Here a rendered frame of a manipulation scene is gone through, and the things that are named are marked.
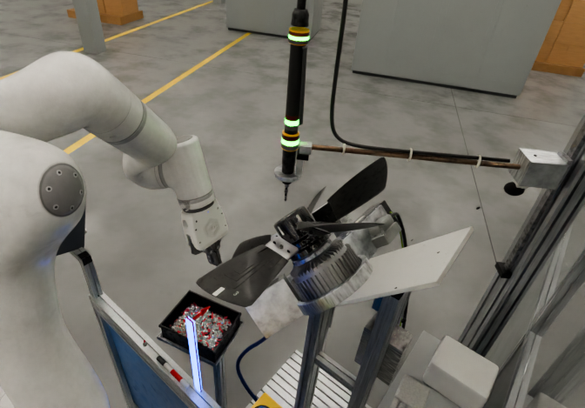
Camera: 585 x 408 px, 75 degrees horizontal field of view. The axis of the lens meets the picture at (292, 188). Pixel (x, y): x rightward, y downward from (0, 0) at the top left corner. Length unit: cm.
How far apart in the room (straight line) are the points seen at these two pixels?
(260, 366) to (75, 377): 170
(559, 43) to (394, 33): 358
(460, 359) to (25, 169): 120
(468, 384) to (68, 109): 118
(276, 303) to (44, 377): 75
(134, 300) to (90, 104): 215
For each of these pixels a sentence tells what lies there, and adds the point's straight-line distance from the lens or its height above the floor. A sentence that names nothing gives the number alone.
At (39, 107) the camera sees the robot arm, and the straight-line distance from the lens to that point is 57.
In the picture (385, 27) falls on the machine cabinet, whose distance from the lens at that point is 643.
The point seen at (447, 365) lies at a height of 97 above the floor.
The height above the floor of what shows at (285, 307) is 101.
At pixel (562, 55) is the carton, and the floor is 31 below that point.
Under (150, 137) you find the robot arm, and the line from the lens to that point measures 69.
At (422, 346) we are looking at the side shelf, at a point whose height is 86.
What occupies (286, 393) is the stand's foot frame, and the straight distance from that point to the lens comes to 215.
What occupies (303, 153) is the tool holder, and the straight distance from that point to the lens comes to 96.
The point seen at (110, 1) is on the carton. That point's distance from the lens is 911.
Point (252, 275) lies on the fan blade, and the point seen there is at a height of 119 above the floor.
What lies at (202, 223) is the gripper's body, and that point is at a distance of 92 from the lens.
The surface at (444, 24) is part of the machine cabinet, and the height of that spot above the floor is 91.
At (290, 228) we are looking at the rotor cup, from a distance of 118.
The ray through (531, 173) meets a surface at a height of 154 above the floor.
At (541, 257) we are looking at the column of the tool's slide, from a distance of 129.
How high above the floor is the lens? 200
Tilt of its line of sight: 35 degrees down
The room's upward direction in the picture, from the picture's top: 5 degrees clockwise
